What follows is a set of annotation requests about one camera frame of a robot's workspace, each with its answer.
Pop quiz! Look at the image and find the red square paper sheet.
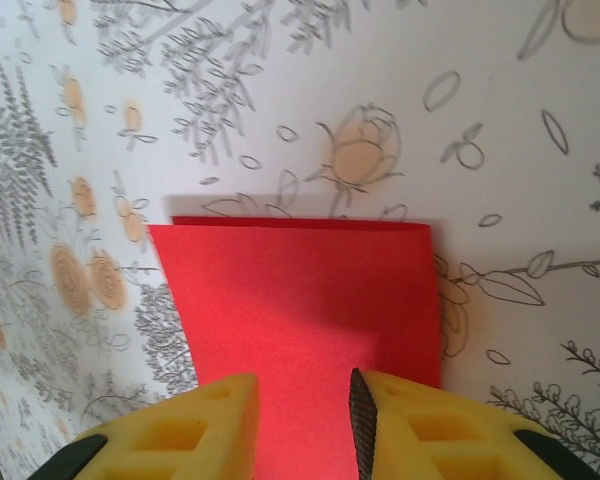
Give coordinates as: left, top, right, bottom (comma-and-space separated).
147, 214, 444, 480

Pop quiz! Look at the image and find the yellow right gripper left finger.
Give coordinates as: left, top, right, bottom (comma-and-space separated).
39, 372, 260, 480

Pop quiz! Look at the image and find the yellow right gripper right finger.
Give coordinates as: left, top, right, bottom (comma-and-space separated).
347, 367, 600, 480

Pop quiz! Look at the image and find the floral patterned table cover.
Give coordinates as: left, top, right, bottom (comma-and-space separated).
0, 0, 600, 480

